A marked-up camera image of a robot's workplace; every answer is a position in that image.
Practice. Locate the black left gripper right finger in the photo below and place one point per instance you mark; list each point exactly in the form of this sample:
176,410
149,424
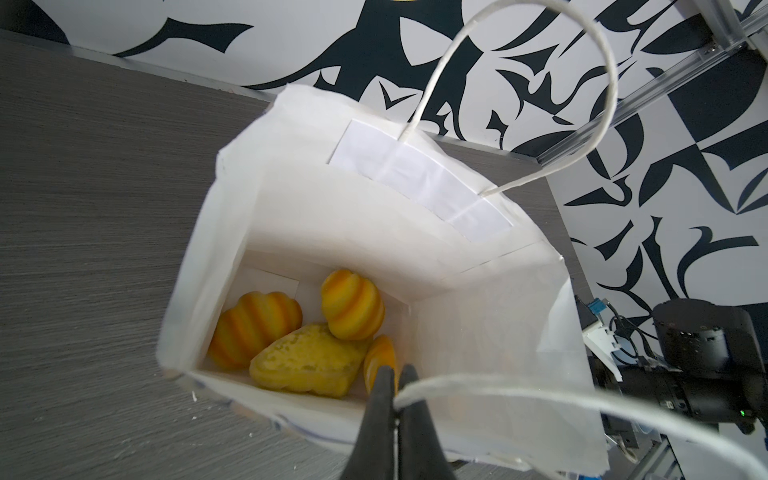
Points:
420,455

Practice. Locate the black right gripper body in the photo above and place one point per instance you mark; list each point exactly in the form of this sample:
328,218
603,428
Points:
711,368

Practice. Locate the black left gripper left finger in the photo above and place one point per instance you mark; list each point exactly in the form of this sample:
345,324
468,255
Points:
373,453

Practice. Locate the croissant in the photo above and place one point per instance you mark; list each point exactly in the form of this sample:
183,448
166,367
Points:
381,352
255,322
309,360
352,306

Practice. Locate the floral white paper bag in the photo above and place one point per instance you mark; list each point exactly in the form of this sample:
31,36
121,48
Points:
468,287

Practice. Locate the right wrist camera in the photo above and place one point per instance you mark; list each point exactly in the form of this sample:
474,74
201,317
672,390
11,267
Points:
612,351

